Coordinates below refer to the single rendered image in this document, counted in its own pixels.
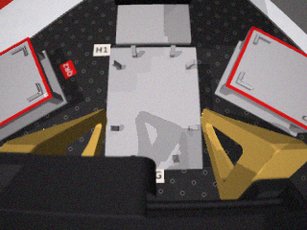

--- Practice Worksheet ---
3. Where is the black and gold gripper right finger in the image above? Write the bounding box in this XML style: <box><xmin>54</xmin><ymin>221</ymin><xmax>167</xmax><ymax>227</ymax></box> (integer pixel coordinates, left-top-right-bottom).
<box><xmin>201</xmin><ymin>108</ymin><xmax>307</xmax><ymax>199</ymax></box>

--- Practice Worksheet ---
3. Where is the grey slotted shelf rack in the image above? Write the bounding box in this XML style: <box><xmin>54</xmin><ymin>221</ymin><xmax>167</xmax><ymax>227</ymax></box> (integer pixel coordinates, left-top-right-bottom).
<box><xmin>116</xmin><ymin>5</ymin><xmax>191</xmax><ymax>45</ymax></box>

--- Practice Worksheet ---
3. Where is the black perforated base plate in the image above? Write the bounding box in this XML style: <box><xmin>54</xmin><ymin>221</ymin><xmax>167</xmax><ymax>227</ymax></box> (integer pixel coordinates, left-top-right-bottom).
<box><xmin>0</xmin><ymin>0</ymin><xmax>307</xmax><ymax>201</ymax></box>

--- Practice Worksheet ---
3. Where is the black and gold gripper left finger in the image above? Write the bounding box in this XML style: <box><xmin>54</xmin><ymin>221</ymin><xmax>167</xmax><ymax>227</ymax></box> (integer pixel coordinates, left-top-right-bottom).
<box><xmin>0</xmin><ymin>109</ymin><xmax>107</xmax><ymax>155</ymax></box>

